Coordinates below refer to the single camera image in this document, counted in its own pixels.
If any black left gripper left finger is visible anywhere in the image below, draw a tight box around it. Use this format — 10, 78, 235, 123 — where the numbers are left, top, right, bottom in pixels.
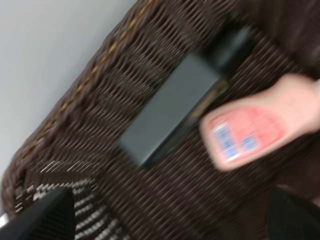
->
0, 187, 76, 240

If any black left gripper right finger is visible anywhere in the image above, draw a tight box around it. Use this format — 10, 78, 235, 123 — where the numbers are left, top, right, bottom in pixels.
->
266, 188, 320, 240

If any pink bottle white cap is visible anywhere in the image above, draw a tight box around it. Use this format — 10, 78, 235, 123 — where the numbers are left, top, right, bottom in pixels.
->
199, 74, 320, 171

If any dark green pump bottle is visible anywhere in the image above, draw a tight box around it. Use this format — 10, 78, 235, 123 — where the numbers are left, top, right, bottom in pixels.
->
118, 24, 255, 167

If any dark brown wicker basket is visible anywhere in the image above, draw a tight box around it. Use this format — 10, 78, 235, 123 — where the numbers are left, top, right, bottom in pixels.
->
0, 0, 320, 240

